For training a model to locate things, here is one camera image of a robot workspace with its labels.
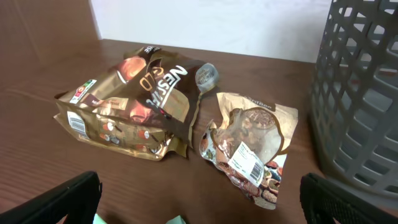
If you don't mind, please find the gold Nescafe coffee bag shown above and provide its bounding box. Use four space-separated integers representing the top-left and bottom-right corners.
55 46 220 161

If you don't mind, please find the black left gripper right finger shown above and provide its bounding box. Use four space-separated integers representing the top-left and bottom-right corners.
300 173 397 224

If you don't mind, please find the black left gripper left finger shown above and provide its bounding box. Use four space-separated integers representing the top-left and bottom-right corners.
1 171 102 224

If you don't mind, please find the grey plastic basket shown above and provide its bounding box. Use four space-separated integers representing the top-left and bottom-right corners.
310 0 397 198

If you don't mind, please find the clear nut mix bag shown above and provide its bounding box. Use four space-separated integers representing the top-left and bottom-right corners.
199 92 299 210

